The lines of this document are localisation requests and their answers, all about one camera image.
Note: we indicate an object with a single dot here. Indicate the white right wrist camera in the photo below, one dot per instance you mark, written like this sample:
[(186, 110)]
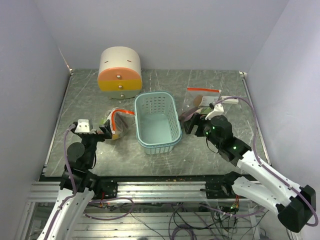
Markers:
[(217, 111)]

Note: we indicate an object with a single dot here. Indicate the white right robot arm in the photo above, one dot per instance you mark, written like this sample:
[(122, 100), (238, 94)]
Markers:
[(293, 204)]

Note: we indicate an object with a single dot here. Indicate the aluminium frame rail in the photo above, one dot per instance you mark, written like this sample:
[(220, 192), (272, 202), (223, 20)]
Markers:
[(156, 191)]

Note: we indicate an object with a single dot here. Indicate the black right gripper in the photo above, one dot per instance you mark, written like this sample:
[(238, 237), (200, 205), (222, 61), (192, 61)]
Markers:
[(197, 119)]

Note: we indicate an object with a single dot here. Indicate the light blue plastic basket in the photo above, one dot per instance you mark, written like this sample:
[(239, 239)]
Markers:
[(158, 129)]

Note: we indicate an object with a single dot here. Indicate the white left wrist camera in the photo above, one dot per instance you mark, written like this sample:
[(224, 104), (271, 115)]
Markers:
[(83, 126)]

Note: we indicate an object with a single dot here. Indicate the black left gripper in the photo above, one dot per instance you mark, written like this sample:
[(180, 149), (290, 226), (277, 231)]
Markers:
[(105, 128)]

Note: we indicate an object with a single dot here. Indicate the zip bag with fruit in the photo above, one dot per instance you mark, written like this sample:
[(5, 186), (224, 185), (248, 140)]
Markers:
[(119, 121)]

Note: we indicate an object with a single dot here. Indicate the zip bag with fake food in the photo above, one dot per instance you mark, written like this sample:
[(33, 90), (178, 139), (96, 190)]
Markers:
[(196, 99)]

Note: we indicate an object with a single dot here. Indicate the small white device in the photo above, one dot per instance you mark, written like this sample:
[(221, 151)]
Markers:
[(228, 100)]

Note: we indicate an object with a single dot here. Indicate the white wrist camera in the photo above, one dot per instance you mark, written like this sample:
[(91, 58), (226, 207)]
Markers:
[(217, 111), (83, 126)]

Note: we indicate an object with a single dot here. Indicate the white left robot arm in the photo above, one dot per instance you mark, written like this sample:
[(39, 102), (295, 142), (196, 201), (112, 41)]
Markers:
[(78, 185)]

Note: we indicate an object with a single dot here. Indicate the round three-drawer cabinet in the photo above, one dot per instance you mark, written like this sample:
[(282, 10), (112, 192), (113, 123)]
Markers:
[(120, 75)]

